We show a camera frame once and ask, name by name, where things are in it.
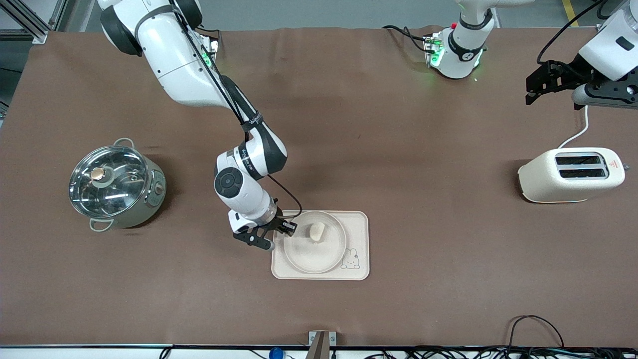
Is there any beige round plate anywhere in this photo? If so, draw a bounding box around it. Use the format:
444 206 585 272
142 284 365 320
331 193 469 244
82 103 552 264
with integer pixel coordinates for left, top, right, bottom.
283 210 347 275

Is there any beige rabbit print tray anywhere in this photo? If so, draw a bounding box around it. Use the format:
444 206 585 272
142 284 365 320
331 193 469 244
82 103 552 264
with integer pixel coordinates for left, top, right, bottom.
271 210 370 281

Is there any cream two-slot toaster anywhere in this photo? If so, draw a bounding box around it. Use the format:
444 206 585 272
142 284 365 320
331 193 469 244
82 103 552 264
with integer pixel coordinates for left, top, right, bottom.
517 147 630 204

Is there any grey electric cooking pot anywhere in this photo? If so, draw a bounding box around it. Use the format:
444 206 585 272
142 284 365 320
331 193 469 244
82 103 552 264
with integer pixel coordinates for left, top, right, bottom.
68 138 167 233

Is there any brown table mat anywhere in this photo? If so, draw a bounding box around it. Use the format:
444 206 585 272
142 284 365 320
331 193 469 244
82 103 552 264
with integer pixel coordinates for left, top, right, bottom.
0 26 638 349

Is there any glass pot lid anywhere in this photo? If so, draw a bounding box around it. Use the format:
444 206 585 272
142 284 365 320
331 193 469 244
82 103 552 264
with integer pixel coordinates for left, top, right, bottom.
69 145 150 220

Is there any white toaster power cable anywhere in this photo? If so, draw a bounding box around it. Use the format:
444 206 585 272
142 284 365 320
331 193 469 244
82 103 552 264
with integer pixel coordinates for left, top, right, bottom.
557 105 592 150

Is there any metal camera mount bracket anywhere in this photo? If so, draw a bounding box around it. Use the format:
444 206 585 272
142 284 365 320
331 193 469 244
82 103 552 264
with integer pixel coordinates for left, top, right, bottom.
308 330 337 359

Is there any black left base cable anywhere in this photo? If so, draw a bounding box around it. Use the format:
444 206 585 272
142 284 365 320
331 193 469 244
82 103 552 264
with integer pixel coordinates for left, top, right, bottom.
382 24 430 53

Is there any black looped cable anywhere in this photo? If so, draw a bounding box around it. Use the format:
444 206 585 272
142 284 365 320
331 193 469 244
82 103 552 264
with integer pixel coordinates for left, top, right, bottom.
507 315 566 350

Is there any black cable bundle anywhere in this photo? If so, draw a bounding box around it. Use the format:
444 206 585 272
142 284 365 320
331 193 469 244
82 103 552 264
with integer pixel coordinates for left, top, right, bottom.
363 345 638 359

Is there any aluminium frame profile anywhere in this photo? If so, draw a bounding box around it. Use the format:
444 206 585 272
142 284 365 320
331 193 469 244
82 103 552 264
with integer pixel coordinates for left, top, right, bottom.
0 0 68 43

